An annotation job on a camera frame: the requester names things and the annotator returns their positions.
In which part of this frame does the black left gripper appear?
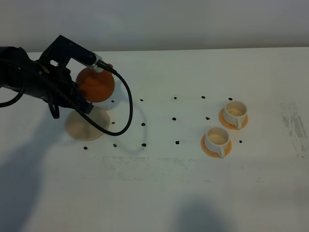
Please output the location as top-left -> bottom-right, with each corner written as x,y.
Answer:
35,59 -> 94,119

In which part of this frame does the white teacup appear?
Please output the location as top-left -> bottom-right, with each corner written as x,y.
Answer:
223,101 -> 248,130
205,127 -> 230,159

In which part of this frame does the beige round teapot coaster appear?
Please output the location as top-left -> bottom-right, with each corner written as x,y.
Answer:
65,106 -> 110,141

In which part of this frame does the black braided camera cable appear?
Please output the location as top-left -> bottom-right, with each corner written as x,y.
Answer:
0,61 -> 133,136

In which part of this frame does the orange saucer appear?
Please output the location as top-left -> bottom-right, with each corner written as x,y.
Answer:
218,108 -> 248,130
201,134 -> 232,158

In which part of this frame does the front orange saucer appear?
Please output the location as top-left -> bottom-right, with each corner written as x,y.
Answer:
201,134 -> 232,158

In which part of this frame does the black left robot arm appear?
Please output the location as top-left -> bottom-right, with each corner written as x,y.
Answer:
0,46 -> 94,119

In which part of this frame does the brown clay teapot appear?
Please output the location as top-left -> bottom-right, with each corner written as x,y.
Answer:
76,68 -> 115,102

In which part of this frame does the rear white teacup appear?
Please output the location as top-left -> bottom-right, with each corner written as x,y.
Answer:
223,101 -> 248,130

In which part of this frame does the rear orange saucer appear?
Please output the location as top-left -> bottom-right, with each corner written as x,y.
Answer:
218,108 -> 248,130

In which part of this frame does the front white teacup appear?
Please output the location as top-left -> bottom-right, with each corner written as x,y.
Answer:
205,127 -> 230,159

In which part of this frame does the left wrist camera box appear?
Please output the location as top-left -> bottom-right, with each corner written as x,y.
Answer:
38,35 -> 103,73

